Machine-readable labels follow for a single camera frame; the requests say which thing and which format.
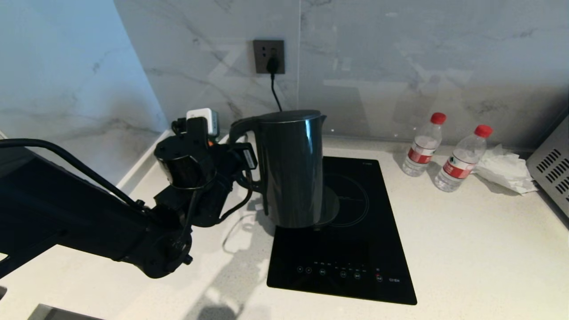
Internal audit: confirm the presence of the black electric kettle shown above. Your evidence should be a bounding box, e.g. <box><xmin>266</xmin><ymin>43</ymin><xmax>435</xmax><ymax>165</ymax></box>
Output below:
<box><xmin>228</xmin><ymin>109</ymin><xmax>341</xmax><ymax>229</ymax></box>

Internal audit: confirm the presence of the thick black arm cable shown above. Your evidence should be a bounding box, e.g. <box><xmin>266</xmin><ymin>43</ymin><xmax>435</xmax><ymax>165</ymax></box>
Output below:
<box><xmin>0</xmin><ymin>138</ymin><xmax>148</xmax><ymax>212</ymax></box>

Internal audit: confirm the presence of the silver vented appliance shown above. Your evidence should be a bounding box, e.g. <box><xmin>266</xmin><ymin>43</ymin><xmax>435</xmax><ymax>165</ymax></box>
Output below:
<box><xmin>525</xmin><ymin>112</ymin><xmax>569</xmax><ymax>221</ymax></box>

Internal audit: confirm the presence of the red-capped water bottle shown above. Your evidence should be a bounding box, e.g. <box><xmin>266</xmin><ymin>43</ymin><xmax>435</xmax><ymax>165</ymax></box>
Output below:
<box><xmin>401</xmin><ymin>112</ymin><xmax>447</xmax><ymax>177</ymax></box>
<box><xmin>433</xmin><ymin>124</ymin><xmax>493</xmax><ymax>193</ymax></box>

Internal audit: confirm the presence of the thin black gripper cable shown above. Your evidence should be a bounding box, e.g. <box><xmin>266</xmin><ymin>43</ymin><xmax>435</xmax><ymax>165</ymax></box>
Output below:
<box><xmin>178</xmin><ymin>176</ymin><xmax>255</xmax><ymax>258</ymax></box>

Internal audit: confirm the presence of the black power cord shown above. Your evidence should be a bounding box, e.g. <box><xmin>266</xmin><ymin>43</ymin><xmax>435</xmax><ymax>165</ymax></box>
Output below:
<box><xmin>265</xmin><ymin>57</ymin><xmax>285</xmax><ymax>112</ymax></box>

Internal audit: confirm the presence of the crumpled white tissue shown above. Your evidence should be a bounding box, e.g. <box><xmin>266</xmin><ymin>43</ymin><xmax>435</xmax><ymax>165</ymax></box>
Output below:
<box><xmin>473</xmin><ymin>144</ymin><xmax>538</xmax><ymax>196</ymax></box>

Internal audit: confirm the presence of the dark grey wall socket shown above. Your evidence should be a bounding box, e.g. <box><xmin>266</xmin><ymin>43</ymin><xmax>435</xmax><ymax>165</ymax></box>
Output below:
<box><xmin>253</xmin><ymin>40</ymin><xmax>286</xmax><ymax>75</ymax></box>

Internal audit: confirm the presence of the black glass induction cooktop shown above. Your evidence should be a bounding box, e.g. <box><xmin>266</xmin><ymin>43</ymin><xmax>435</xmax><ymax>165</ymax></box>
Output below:
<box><xmin>266</xmin><ymin>156</ymin><xmax>418</xmax><ymax>306</ymax></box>

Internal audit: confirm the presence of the round grey kettle base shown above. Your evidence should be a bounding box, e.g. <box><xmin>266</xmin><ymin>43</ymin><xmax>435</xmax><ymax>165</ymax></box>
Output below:
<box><xmin>317</xmin><ymin>186</ymin><xmax>341</xmax><ymax>228</ymax></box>

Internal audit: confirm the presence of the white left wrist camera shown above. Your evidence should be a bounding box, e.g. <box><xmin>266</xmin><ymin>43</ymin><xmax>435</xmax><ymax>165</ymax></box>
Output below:
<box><xmin>171</xmin><ymin>108</ymin><xmax>220</xmax><ymax>139</ymax></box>

